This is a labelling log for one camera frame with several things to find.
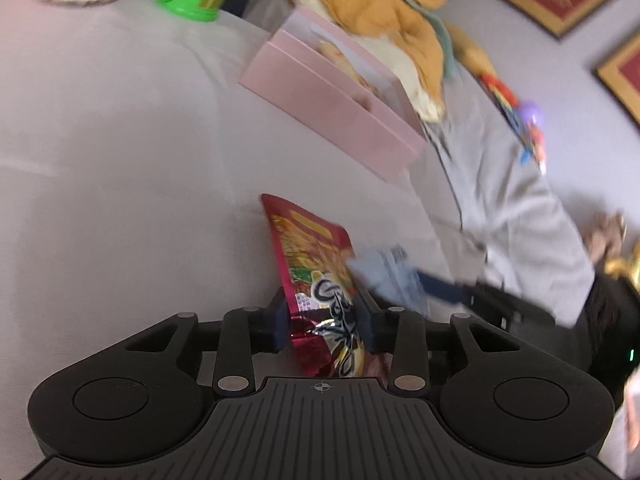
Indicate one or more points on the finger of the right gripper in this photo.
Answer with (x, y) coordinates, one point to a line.
(450, 292)

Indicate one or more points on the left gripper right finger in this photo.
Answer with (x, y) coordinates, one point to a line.
(399, 332)

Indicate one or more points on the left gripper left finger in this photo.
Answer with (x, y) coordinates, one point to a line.
(245, 332)

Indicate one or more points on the light blue snack packet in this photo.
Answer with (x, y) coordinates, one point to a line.
(388, 274)

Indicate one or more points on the dark red snack bag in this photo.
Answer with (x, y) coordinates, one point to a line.
(312, 256)

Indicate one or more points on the grey sofa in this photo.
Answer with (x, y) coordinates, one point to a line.
(488, 214)

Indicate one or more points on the yellow plush toy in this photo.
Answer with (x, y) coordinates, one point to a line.
(629, 268)

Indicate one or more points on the colourful toy pile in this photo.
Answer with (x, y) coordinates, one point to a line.
(524, 118)

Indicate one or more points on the pink cardboard box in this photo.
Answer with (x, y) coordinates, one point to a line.
(312, 70)

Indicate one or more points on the orange yellow blanket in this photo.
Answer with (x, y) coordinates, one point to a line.
(407, 36)

